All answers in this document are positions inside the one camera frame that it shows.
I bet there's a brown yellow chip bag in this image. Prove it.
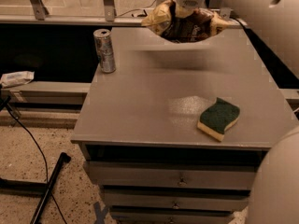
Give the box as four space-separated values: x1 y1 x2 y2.
141 0 229 43

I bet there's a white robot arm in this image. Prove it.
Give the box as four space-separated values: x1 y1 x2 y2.
175 0 299 224

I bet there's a silver redbull can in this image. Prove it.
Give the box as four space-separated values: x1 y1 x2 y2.
93 29 116 74

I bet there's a green yellow sponge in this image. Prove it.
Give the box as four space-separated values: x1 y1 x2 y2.
197 98 240 142

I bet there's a grey drawer cabinet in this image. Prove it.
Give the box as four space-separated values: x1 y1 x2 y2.
70 26 299 224

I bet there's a top grey drawer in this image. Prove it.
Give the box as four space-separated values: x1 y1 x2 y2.
83 161 255 190

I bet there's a grey drawer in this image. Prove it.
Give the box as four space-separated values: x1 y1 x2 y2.
110 207 234 224
104 189 248 211
83 161 255 190

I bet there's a white wipes packet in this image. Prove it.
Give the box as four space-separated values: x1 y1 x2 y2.
0 71 35 88

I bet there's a middle grey drawer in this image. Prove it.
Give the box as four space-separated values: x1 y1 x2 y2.
104 189 248 211

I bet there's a bottom grey drawer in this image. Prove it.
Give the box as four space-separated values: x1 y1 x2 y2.
110 207 234 224

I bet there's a black stand leg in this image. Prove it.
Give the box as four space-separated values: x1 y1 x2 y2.
0 152 71 224

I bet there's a black cable behind table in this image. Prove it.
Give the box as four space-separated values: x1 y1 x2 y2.
232 17 249 30

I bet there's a metal railing frame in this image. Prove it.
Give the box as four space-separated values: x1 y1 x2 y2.
0 0 237 28

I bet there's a black floor cable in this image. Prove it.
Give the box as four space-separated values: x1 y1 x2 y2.
0 95 69 224

